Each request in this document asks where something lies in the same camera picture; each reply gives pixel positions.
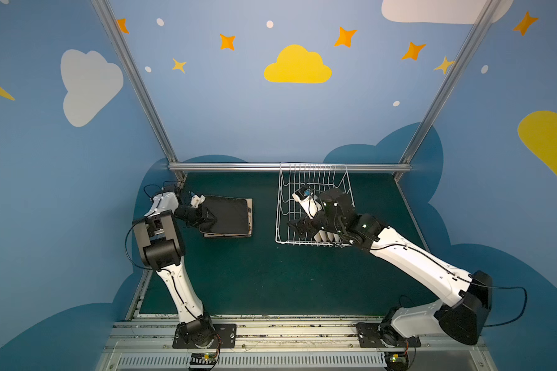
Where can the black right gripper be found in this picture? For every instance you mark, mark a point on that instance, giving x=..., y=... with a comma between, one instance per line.
x=316, y=222

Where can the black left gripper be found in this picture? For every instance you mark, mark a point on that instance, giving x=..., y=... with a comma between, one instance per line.
x=204, y=218

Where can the floral square plate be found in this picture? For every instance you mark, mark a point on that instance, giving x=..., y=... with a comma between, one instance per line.
x=250, y=216
x=226, y=235

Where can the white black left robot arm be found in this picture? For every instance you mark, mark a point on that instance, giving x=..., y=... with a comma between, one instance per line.
x=162, y=250

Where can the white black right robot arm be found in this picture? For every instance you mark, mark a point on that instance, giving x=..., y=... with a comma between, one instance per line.
x=464, y=300

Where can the left small circuit board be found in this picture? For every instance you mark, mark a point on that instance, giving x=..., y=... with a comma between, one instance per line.
x=202, y=362

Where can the small circuit board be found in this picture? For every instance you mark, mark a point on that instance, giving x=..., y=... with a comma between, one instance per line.
x=396, y=361
x=202, y=362

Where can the right small circuit board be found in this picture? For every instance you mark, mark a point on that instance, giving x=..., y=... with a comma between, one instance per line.
x=396, y=361

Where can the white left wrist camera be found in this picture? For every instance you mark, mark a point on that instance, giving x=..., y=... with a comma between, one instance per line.
x=196, y=201

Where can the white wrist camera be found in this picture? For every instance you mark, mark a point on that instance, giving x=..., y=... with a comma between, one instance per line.
x=196, y=201
x=308, y=200

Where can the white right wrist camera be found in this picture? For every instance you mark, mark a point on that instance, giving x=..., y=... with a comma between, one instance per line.
x=308, y=200

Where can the white wire dish rack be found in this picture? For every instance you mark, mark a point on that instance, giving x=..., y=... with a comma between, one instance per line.
x=289, y=210

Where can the aluminium back frame rail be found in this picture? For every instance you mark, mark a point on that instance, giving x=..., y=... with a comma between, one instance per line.
x=224, y=167

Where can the aluminium left corner post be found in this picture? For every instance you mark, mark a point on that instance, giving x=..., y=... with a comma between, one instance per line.
x=115, y=35

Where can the aluminium corner post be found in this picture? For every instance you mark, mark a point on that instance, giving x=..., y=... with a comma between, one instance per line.
x=471, y=44
x=115, y=35

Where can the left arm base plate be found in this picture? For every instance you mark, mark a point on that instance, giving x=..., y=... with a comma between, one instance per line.
x=220, y=335

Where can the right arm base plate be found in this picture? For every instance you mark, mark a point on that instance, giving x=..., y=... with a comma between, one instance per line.
x=374, y=335

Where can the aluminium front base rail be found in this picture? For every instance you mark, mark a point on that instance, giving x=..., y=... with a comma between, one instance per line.
x=281, y=342

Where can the aluminium right corner post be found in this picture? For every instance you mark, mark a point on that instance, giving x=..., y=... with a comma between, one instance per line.
x=471, y=44

